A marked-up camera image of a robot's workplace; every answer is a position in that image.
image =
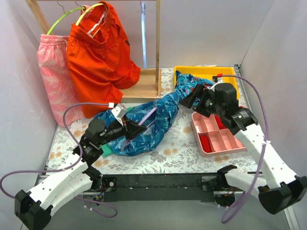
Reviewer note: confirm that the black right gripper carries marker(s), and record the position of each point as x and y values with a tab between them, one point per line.
198	96

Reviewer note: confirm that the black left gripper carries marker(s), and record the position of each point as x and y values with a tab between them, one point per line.
128	127

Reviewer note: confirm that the lilac hanger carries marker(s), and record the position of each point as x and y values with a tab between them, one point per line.
127	142

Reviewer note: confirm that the dark blue shark shorts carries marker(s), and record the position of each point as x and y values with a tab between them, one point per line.
156	125

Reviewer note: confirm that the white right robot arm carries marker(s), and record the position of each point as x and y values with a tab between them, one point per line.
280	187

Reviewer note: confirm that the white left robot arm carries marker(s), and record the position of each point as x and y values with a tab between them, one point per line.
36	207

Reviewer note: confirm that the light blue patterned shorts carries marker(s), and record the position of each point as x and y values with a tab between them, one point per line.
186	83

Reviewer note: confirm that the orange shorts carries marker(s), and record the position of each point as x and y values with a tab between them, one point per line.
98	59

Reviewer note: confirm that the pink patterned shorts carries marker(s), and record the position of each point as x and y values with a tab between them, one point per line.
52	61

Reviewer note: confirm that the light blue hanger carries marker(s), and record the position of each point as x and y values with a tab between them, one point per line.
143	32

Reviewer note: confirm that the green hanger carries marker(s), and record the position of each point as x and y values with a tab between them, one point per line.
62	19

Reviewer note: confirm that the green folded cloth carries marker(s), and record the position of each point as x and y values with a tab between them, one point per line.
107	151

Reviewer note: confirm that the yellow plastic bin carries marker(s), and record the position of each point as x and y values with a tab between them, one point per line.
207	72

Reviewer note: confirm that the red rolled cloth rear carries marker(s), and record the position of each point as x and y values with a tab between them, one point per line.
219	123

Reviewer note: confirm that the red rolled cloth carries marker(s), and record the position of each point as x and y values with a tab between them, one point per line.
219	123
205	143

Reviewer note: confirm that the wooden clothes rack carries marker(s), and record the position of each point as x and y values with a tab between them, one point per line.
149	85

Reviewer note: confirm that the red rolled cloth front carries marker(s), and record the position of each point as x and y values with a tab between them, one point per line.
205	143

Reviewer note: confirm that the pink divided tray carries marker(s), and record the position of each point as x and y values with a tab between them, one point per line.
221	141

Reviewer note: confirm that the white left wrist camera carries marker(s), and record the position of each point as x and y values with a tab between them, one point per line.
118	112

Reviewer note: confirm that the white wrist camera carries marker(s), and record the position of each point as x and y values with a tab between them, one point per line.
118	112
217	79

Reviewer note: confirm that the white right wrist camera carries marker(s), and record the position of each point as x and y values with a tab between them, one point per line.
217	79

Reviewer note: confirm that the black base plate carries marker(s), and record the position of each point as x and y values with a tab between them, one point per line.
160	187

